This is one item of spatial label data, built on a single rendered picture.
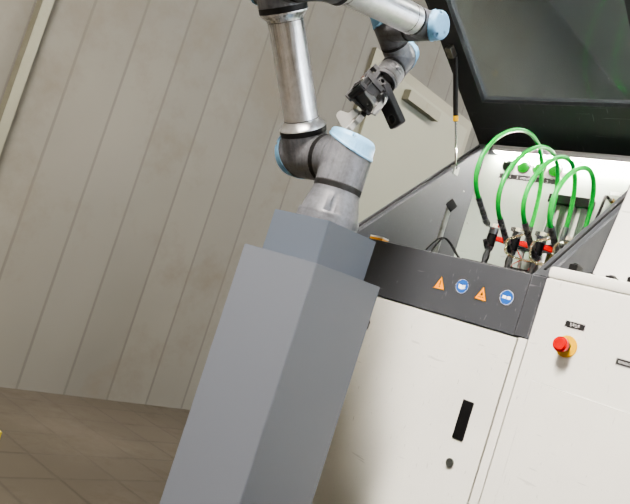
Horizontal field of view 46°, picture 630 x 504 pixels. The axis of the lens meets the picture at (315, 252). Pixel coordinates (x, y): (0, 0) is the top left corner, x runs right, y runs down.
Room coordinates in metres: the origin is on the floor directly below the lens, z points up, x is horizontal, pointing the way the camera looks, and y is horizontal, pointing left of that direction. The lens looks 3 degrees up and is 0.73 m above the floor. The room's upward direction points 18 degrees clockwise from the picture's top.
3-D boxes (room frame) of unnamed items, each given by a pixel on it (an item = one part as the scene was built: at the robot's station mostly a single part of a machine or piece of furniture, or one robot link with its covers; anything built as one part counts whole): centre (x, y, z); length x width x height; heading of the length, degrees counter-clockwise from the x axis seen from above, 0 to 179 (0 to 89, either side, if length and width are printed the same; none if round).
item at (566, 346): (1.70, -0.61, 0.80); 0.05 x 0.04 x 0.05; 44
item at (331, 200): (1.74, 0.00, 0.95); 0.15 x 0.15 x 0.10
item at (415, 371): (2.04, -0.31, 0.44); 0.65 x 0.02 x 0.68; 44
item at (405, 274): (2.05, -0.33, 0.87); 0.62 x 0.04 x 0.16; 44
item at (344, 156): (1.75, 0.00, 1.07); 0.13 x 0.12 x 0.14; 45
